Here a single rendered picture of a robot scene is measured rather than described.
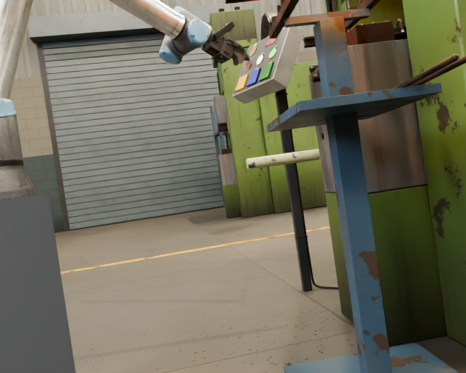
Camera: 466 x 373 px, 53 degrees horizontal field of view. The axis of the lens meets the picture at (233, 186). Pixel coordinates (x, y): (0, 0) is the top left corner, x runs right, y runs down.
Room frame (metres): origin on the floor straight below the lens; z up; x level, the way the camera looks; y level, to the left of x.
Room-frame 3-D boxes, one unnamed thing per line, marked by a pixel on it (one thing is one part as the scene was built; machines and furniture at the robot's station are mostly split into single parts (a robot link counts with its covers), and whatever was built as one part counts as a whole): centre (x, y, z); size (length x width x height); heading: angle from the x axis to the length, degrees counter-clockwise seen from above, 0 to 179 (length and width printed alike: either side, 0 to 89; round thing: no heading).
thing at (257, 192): (6.97, -0.93, 1.45); 2.20 x 1.23 x 2.90; 101
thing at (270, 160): (1.99, -0.29, 0.62); 0.44 x 0.05 x 0.05; 96
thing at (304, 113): (1.15, -0.29, 0.70); 0.40 x 0.30 x 0.02; 5
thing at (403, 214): (1.63, -0.64, 0.23); 0.56 x 0.38 x 0.47; 96
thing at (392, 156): (1.63, -0.64, 0.69); 0.56 x 0.38 x 0.45; 96
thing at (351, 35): (1.49, -0.49, 0.95); 0.12 x 0.09 x 0.07; 96
